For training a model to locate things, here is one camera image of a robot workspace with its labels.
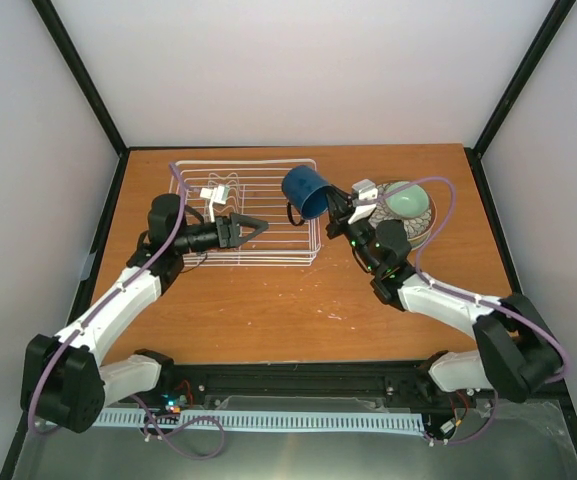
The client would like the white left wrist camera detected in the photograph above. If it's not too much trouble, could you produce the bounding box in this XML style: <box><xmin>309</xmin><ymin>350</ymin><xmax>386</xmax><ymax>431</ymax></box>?
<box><xmin>199</xmin><ymin>184</ymin><xmax>230</xmax><ymax>222</ymax></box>

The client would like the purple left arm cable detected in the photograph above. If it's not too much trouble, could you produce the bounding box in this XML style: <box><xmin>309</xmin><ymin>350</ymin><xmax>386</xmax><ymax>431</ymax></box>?
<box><xmin>26</xmin><ymin>162</ymin><xmax>192</xmax><ymax>435</ymax></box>

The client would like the white wire dish rack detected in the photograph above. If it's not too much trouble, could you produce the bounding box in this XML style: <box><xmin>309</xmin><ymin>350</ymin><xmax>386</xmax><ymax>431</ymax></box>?
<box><xmin>176</xmin><ymin>158</ymin><xmax>321</xmax><ymax>267</ymax></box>

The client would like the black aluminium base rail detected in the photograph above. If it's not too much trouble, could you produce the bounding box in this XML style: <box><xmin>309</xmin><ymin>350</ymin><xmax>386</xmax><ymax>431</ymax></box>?
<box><xmin>32</xmin><ymin>362</ymin><xmax>567</xmax><ymax>416</ymax></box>

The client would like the black enclosure frame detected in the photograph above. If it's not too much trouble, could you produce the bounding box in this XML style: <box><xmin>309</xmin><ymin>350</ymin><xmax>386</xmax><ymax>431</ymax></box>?
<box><xmin>0</xmin><ymin>0</ymin><xmax>577</xmax><ymax>480</ymax></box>

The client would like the dark blue ceramic mug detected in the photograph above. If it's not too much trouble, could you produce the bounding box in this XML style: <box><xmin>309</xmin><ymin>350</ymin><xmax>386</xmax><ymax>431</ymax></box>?
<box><xmin>281</xmin><ymin>165</ymin><xmax>331</xmax><ymax>226</ymax></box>

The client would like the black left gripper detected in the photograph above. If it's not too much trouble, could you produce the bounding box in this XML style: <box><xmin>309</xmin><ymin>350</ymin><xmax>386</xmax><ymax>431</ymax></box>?
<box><xmin>175</xmin><ymin>212</ymin><xmax>269</xmax><ymax>254</ymax></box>

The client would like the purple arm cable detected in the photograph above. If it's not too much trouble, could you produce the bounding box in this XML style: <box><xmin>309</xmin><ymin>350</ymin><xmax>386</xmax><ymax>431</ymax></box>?
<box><xmin>375</xmin><ymin>175</ymin><xmax>573</xmax><ymax>385</ymax></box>
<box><xmin>26</xmin><ymin>162</ymin><xmax>192</xmax><ymax>435</ymax></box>

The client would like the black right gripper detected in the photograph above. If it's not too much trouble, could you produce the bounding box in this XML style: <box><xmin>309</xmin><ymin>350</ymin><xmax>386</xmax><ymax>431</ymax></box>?
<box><xmin>323</xmin><ymin>186</ymin><xmax>380</xmax><ymax>274</ymax></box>

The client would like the light blue slotted cable duct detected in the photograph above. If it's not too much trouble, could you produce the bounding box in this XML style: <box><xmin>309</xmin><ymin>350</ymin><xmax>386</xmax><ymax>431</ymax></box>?
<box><xmin>90</xmin><ymin>406</ymin><xmax>427</xmax><ymax>434</ymax></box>

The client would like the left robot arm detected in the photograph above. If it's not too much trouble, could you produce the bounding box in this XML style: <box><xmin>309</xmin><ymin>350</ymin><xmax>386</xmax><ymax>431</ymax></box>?
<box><xmin>21</xmin><ymin>193</ymin><xmax>268</xmax><ymax>433</ymax></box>

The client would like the pale green ceramic bowl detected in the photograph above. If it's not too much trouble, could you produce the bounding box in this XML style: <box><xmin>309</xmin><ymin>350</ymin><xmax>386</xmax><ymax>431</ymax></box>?
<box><xmin>384</xmin><ymin>181</ymin><xmax>430</xmax><ymax>219</ymax></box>

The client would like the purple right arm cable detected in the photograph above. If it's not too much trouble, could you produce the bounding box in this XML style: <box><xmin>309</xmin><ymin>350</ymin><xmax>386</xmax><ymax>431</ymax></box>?
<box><xmin>375</xmin><ymin>175</ymin><xmax>573</xmax><ymax>385</ymax></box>

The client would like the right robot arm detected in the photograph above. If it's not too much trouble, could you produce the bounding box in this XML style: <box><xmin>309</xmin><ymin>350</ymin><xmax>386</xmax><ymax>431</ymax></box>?
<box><xmin>324</xmin><ymin>186</ymin><xmax>568</xmax><ymax>403</ymax></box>

